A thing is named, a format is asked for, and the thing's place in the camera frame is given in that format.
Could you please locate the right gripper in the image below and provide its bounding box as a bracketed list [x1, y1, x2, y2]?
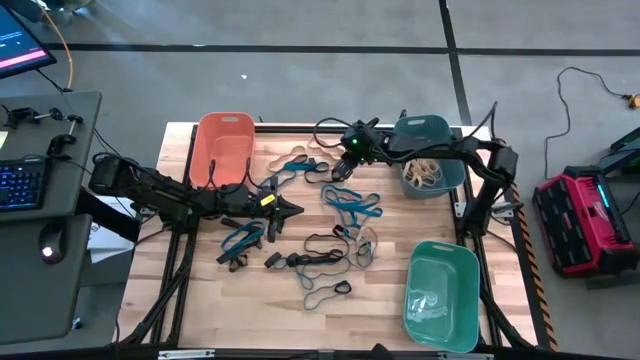
[331, 147, 366, 185]

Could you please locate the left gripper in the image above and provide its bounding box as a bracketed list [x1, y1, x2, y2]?
[247, 177, 306, 245]

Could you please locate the wide blue rubber band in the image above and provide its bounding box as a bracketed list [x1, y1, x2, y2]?
[319, 183, 384, 221]

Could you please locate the cream rubber band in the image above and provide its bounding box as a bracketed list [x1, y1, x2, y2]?
[349, 234, 376, 270]
[305, 135, 347, 164]
[267, 144, 310, 174]
[402, 159, 426, 190]
[414, 158, 444, 187]

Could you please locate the black resistance band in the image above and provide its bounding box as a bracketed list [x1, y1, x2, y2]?
[294, 257, 352, 292]

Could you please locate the slate blue plastic basket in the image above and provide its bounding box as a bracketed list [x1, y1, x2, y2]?
[393, 114, 467, 200]

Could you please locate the orange plastic basket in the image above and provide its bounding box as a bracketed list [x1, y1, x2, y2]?
[188, 111, 257, 190]

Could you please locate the teal green plastic basket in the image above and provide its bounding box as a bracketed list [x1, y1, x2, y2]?
[402, 239, 481, 354]

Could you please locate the white paper sheet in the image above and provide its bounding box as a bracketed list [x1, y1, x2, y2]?
[86, 194, 137, 265]

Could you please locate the grey desk top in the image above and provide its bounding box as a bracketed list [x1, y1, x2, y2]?
[0, 91, 103, 222]
[0, 213, 94, 346]

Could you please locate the yellow black hazard tape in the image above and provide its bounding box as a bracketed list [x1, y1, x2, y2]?
[508, 184, 560, 352]

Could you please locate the red black power station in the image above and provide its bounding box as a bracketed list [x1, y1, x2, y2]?
[531, 166, 640, 279]

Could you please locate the black computer mouse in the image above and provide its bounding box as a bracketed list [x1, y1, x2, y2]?
[38, 222, 67, 266]

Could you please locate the black metal clamp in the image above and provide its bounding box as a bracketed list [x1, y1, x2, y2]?
[46, 133, 77, 157]
[1, 106, 85, 130]

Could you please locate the backlit black keyboard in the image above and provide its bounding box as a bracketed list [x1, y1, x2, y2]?
[0, 157, 50, 213]

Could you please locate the green black device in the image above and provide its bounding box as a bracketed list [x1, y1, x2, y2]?
[608, 125, 640, 175]

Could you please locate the computer monitor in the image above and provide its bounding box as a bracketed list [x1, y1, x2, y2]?
[0, 3, 58, 80]

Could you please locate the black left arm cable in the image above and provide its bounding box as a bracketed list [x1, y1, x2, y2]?
[202, 157, 264, 196]

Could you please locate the black floor cable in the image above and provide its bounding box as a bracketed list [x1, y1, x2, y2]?
[543, 65, 632, 181]

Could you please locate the orange cable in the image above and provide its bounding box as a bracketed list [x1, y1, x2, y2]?
[34, 3, 76, 92]

